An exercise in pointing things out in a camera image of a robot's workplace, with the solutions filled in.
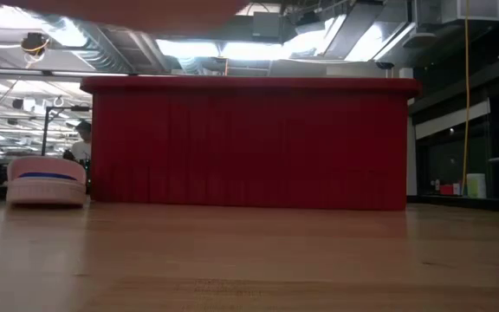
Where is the silver corrugated ventilation duct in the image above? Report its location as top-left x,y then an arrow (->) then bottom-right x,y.
36,12 -> 172,75

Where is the black background rig stand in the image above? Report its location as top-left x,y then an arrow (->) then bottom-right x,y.
41,105 -> 91,157

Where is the light green wipes canister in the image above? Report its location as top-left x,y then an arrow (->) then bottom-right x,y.
465,172 -> 488,199

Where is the yellow black cable reel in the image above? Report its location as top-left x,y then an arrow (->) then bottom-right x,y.
19,31 -> 51,57

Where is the pink foam slide sandal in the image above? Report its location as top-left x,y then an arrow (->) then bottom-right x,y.
5,155 -> 88,207
0,0 -> 250,35

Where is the ceiling light panel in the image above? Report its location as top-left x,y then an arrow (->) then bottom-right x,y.
154,38 -> 333,62

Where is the person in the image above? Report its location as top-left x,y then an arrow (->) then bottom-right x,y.
62,120 -> 93,164

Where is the black aluminium rig frame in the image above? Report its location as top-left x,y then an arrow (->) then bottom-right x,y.
0,184 -> 499,214

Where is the grey ceiling box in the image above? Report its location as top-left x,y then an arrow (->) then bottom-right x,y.
251,11 -> 283,41

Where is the red plastic bin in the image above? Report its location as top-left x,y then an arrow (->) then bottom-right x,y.
79,75 -> 423,212

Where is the yellow hanging cable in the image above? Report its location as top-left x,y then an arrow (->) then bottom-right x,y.
460,0 -> 472,197

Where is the white ceiling unit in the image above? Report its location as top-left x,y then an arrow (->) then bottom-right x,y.
442,0 -> 499,23

